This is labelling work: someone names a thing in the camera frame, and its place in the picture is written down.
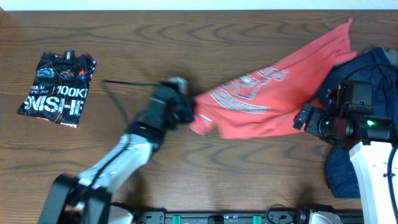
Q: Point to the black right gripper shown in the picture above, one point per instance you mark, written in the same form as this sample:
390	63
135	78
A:
312	126

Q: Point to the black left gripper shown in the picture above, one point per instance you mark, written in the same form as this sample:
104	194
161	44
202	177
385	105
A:
188	110

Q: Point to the orange printed t-shirt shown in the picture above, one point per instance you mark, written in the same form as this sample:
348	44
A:
264	103

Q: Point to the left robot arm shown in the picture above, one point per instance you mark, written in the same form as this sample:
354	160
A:
86	198

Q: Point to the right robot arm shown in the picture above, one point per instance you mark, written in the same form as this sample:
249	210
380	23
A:
349	123

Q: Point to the dark blue denim garment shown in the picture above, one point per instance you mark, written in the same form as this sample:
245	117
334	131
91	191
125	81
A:
378	67

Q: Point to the folded black printed t-shirt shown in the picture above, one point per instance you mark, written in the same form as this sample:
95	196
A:
60	88

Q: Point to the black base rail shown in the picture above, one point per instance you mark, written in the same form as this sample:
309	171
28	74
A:
277	213

